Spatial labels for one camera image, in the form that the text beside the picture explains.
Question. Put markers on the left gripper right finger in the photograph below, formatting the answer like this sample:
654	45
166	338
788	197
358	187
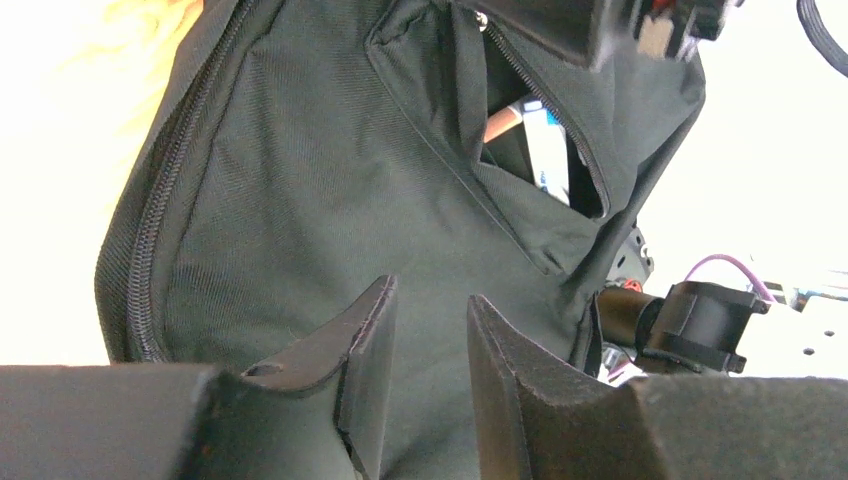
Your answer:
537	417

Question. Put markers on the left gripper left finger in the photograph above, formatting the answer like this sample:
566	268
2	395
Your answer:
315	410

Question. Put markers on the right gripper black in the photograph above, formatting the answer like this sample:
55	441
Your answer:
586	33

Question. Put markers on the blue capped white marker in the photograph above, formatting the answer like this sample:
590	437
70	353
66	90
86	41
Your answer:
547	149

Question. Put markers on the black student backpack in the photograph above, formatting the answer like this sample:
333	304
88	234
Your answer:
305	148

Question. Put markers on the brown capped white marker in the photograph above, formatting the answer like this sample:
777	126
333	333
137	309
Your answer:
501	122

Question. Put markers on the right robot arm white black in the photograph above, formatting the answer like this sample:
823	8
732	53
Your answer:
613	87

